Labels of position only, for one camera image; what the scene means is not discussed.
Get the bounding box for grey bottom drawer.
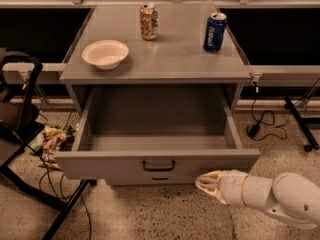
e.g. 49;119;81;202
105;176;195;186

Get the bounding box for patterned beige soda can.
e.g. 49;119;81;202
139;3;158;40

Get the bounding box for grey top drawer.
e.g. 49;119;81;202
56;85;260;180

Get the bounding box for white paper bowl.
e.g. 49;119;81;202
82;40;129;70

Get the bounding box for black power adapter cable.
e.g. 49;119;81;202
245;80;289;142

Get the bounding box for blue pepsi can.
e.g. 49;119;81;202
203;12;227;52

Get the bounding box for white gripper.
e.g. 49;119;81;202
195;170;248;207

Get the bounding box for brown chip bag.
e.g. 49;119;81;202
38;126;73;170

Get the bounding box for grey drawer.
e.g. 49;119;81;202
56;85;260;180
105;176;195;186

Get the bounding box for black top drawer handle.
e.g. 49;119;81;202
142;160;176;172

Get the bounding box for black stand leg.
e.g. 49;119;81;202
284;97;320;152

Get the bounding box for grey drawer cabinet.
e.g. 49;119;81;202
59;1;252;186

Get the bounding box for black floor cable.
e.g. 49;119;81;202
38;163;93;240

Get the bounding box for black chair frame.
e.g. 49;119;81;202
0;48;96;240

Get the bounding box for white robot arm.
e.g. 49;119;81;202
195;170;320;230

